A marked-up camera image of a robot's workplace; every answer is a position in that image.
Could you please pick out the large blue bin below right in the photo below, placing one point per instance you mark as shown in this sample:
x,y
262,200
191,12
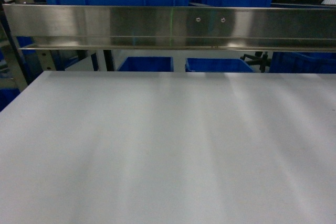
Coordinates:
x,y
217,65

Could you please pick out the blue bin below middle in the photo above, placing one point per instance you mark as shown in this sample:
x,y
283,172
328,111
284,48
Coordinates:
x,y
147,64

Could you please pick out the stainless steel shelf rail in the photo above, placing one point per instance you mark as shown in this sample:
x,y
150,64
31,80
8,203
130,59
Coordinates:
x,y
57,27

